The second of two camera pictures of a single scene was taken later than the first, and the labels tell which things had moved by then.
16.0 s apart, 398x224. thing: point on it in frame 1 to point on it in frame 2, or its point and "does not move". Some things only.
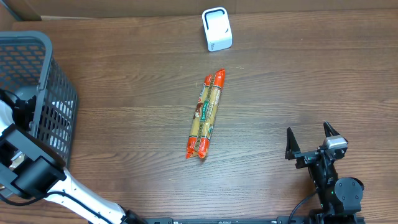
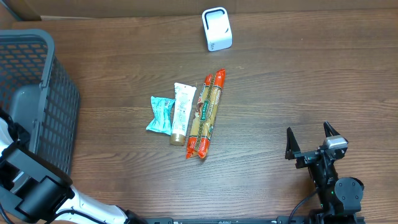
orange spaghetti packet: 204,115 does not move
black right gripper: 305,157 does not move
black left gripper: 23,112 to 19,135
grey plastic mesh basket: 27,65 does not move
